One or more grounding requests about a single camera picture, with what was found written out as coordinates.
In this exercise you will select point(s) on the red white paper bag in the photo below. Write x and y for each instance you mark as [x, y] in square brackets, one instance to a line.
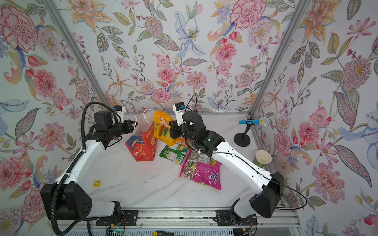
[142, 143]

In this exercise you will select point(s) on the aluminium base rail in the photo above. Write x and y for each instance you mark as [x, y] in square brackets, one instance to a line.
[155, 218]

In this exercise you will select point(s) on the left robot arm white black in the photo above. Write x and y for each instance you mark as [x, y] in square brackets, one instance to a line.
[66, 198]

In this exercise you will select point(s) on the green snack pack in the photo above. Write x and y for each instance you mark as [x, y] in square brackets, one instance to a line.
[175, 153]

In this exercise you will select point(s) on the large pink candy bag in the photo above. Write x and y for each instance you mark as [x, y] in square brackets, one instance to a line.
[201, 169]

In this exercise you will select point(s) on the blue microphone on stand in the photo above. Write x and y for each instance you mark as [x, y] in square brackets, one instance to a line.
[242, 139]

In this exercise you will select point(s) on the small yellow square tag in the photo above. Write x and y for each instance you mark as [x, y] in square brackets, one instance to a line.
[96, 183]

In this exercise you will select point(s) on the yellow black screwdriver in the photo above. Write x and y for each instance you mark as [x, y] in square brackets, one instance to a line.
[164, 233]

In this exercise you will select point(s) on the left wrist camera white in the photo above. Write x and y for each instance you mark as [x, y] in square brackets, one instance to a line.
[120, 111]

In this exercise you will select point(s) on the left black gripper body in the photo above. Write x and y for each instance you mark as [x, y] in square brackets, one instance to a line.
[119, 129]

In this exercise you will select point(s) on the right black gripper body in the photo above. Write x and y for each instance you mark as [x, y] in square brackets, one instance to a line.
[180, 132]

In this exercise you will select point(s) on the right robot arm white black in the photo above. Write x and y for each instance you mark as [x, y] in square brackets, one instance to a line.
[267, 187]

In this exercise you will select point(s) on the yellow snack bag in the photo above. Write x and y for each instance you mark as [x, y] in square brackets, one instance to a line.
[162, 129]

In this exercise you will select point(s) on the green paper cup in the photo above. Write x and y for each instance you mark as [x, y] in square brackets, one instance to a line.
[262, 158]

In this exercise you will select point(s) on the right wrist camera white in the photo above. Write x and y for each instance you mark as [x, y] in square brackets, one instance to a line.
[179, 110]

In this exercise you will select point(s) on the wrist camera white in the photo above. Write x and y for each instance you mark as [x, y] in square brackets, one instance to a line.
[120, 111]
[179, 110]

